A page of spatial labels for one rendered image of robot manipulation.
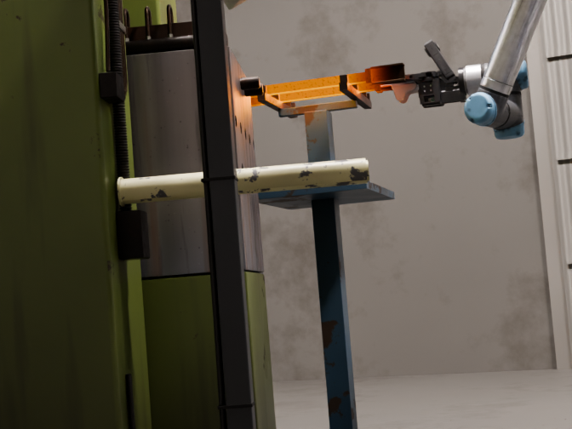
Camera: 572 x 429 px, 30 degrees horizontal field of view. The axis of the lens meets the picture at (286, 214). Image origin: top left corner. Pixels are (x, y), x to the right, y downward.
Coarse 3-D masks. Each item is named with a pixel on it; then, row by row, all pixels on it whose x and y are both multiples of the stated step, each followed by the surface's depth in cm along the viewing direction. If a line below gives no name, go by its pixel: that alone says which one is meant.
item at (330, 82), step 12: (360, 72) 262; (372, 72) 262; (384, 72) 262; (396, 72) 261; (276, 84) 268; (288, 84) 267; (300, 84) 267; (312, 84) 266; (324, 84) 265; (336, 84) 264; (372, 84) 262; (384, 84) 263; (252, 96) 271
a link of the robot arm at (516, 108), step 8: (512, 96) 262; (520, 96) 264; (512, 104) 260; (520, 104) 263; (512, 112) 259; (520, 112) 262; (512, 120) 260; (520, 120) 262; (496, 128) 259; (504, 128) 261; (512, 128) 261; (520, 128) 262; (496, 136) 264; (504, 136) 262; (512, 136) 263; (520, 136) 264
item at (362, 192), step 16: (272, 192) 260; (288, 192) 259; (304, 192) 258; (320, 192) 257; (336, 192) 259; (352, 192) 263; (368, 192) 266; (384, 192) 277; (288, 208) 294; (304, 208) 298
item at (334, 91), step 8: (328, 88) 277; (336, 88) 276; (360, 88) 275; (368, 88) 274; (376, 88) 273; (384, 88) 273; (280, 96) 280; (288, 96) 280; (296, 96) 279; (304, 96) 279; (312, 96) 278; (320, 96) 278; (328, 96) 279; (256, 104) 282
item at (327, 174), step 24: (264, 168) 187; (288, 168) 186; (312, 168) 185; (336, 168) 185; (360, 168) 184; (120, 192) 187; (144, 192) 187; (168, 192) 187; (192, 192) 187; (240, 192) 187
